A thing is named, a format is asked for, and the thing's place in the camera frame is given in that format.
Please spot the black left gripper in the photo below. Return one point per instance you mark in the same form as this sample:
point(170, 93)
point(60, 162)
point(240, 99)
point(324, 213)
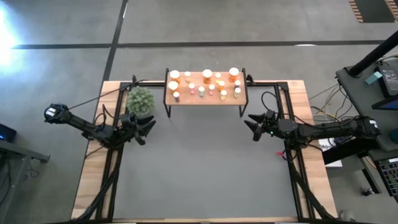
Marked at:
point(130, 127)

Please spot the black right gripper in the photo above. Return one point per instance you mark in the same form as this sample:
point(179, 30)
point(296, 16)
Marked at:
point(280, 127)

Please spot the small dark pink pill bottle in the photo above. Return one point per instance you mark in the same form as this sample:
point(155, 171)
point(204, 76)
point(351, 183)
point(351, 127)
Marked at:
point(176, 95)

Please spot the small orange pill bottle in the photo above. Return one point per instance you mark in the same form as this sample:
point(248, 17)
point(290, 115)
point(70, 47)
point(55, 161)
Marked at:
point(221, 84)

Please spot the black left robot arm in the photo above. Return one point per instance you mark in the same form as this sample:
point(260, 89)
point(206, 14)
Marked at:
point(84, 126)

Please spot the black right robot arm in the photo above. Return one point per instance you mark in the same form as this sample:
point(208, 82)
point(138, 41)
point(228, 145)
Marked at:
point(326, 129)

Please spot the wooden shelf with black legs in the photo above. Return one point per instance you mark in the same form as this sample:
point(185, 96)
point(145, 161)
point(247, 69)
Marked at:
point(199, 100)

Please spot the green succulent in grey pot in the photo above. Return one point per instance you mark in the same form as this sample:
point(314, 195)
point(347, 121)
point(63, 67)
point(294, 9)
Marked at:
point(140, 99)

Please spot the white paper sheet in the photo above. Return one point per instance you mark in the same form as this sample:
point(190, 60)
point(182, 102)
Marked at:
point(331, 155)

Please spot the grey side table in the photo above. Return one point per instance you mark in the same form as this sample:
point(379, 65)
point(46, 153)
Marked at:
point(360, 102)

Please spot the small teal box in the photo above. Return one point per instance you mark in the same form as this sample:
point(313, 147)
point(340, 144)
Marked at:
point(373, 77)

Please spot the small black floor object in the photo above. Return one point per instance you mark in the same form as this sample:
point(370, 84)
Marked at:
point(368, 191)

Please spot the black side desk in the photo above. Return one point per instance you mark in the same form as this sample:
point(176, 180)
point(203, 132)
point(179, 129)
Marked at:
point(18, 155)

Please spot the black laptop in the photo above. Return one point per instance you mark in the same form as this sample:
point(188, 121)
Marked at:
point(387, 104)

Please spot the black vertical pole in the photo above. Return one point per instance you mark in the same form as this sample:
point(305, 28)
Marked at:
point(373, 56)

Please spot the black power adapter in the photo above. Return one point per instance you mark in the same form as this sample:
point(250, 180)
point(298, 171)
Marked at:
point(388, 81)

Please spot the black device with blue light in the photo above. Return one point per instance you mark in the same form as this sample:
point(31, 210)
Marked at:
point(7, 132)

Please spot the black control keypad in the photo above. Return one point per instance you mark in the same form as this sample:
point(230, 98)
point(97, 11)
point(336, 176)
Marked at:
point(388, 175)

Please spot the black aluminium table frame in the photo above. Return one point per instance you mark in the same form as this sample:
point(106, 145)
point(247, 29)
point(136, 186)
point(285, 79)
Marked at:
point(267, 84)

